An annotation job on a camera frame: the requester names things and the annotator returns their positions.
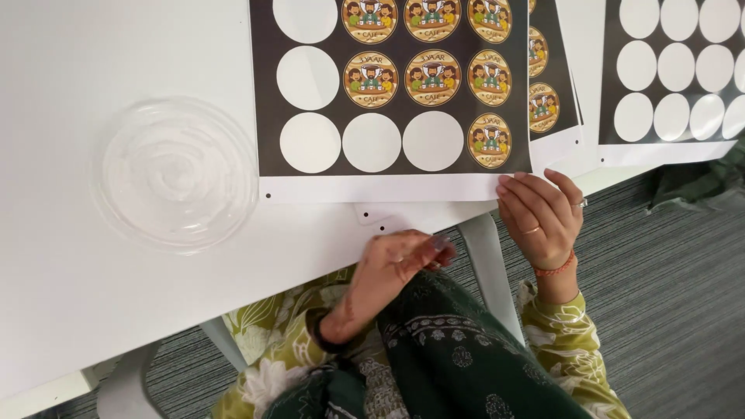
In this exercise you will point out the person's left hand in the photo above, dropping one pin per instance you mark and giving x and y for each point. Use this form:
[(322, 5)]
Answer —
[(378, 273)]

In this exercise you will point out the person's right hand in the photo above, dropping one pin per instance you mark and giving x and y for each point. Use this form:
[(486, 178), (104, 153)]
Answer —
[(547, 233)]

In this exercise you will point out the person's left fingers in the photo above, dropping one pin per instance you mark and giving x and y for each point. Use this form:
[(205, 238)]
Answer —
[(433, 251)]

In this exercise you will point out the person's right fingers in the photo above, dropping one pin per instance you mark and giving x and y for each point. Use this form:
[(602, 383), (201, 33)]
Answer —
[(515, 203)]

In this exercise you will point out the black sticker sheet with stickers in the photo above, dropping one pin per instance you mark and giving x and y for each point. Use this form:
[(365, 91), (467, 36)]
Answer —
[(401, 186)]

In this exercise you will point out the white table leg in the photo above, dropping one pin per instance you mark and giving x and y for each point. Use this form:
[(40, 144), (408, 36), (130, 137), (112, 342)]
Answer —
[(489, 273)]

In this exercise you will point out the white paper sheet with dots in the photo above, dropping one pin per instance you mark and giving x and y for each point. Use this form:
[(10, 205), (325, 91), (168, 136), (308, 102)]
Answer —
[(372, 212)]

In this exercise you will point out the round cartoon print sticker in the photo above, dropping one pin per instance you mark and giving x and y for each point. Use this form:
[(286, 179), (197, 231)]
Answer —
[(542, 107), (536, 51)]

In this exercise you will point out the dark green embroidered scarf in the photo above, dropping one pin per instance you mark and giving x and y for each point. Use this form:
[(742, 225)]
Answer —
[(465, 355)]

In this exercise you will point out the black sticker sheet underneath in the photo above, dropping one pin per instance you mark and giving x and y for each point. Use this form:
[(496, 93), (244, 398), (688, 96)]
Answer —
[(561, 70)]

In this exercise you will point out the black wrist band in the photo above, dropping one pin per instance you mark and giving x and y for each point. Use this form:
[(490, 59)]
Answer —
[(321, 340)]

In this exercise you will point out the set of round cartoon stickers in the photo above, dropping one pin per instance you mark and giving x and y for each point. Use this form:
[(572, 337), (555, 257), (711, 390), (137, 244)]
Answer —
[(432, 77)]

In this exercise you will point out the black sticker sheet all peeled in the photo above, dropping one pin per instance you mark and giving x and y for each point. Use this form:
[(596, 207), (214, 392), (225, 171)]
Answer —
[(669, 148)]

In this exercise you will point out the dark green cloth heap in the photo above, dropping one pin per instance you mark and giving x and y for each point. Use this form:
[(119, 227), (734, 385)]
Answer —
[(698, 180)]

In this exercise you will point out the yellow-green floral tunic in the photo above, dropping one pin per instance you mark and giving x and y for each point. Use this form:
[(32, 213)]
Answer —
[(262, 326)]

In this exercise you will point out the stack of clear plastic lids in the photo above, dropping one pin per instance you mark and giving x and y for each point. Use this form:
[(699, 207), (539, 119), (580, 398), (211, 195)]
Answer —
[(174, 174)]

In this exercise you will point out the white board panel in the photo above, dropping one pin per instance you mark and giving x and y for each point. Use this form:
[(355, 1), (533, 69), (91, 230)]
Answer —
[(41, 398)]

